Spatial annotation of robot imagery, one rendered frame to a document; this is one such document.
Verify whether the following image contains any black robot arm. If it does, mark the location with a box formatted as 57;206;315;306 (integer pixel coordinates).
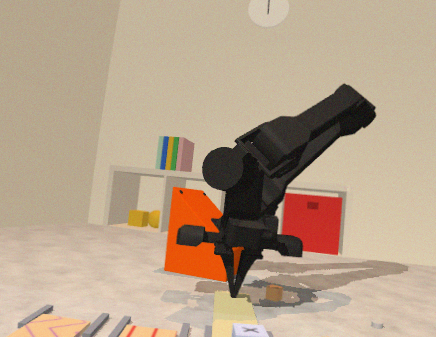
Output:
202;84;376;250

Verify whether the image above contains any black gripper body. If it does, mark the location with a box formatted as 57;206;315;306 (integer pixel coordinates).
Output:
176;193;303;257

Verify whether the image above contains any pale yellow strip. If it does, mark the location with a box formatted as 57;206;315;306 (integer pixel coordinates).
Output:
213;290;255;317

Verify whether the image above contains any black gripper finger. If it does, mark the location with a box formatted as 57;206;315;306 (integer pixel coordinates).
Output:
214;247;235;298
234;250;263;298

